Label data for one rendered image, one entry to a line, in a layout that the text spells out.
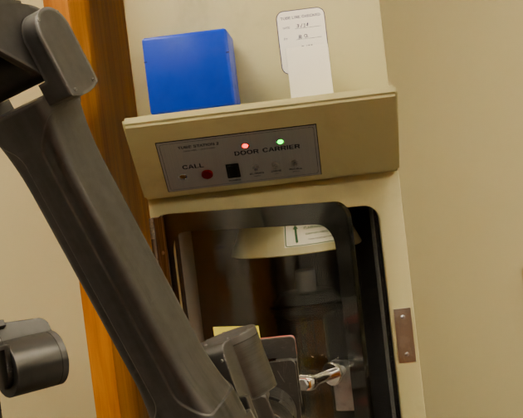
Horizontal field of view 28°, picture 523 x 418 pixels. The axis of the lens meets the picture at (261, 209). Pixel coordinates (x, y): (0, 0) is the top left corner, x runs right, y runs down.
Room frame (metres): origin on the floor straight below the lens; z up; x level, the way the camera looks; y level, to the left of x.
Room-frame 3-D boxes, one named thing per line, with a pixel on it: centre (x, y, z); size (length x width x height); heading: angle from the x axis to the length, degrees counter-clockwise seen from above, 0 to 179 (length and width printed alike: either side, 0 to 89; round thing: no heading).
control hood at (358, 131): (1.26, -0.01, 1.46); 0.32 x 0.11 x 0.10; 87
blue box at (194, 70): (1.27, 0.06, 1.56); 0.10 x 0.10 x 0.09; 87
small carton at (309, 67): (1.26, -0.08, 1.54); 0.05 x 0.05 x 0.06; 88
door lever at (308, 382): (1.14, -0.01, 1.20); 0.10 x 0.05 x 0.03; 48
